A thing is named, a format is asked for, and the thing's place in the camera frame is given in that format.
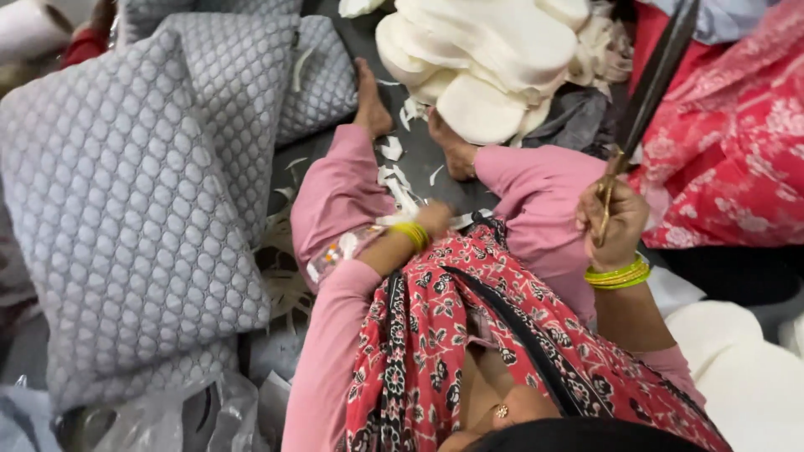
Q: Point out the person's right foot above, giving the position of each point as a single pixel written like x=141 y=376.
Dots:
x=455 y=147

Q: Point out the heap of cream trimmings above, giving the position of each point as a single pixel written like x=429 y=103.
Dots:
x=286 y=289

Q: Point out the white foam sheet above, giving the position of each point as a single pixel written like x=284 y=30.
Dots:
x=747 y=383

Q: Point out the white foam strip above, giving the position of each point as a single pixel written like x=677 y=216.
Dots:
x=471 y=217

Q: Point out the person's left foot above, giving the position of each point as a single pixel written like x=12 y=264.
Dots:
x=372 y=103

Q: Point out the large grey quilted cushion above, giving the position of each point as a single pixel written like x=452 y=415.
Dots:
x=119 y=220

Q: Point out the clear plastic bag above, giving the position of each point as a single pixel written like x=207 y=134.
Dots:
x=157 y=417

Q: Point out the yellow bangles on left wrist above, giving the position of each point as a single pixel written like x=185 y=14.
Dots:
x=411 y=234

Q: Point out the scattered white foam scraps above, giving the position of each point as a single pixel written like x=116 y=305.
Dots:
x=394 y=150

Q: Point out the pile of white foam pieces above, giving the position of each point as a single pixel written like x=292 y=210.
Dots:
x=490 y=56

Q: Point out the person's foot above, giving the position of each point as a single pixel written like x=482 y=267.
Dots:
x=372 y=103
x=455 y=147

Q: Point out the red floral fabric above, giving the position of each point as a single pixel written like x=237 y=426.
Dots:
x=728 y=144

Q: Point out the small grey quilted cushion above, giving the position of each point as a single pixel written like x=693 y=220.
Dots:
x=323 y=81

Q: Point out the pink trousers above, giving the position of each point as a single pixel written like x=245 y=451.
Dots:
x=534 y=188

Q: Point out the yellow green bangles on right wrist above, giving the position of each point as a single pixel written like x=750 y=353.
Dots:
x=619 y=275

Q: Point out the person's right fingers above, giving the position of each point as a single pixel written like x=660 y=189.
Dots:
x=590 y=210

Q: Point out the person's left hand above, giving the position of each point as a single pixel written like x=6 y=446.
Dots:
x=434 y=218

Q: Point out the person's left fingers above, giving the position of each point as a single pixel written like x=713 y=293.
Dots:
x=445 y=213

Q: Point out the light blue fabric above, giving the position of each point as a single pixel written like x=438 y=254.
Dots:
x=722 y=16

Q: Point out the person's right hand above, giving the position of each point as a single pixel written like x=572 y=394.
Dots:
x=619 y=229

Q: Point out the red black floral tunic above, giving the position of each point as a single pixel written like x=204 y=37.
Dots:
x=439 y=339

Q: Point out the dark grey cloth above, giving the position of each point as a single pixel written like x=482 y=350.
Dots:
x=571 y=119

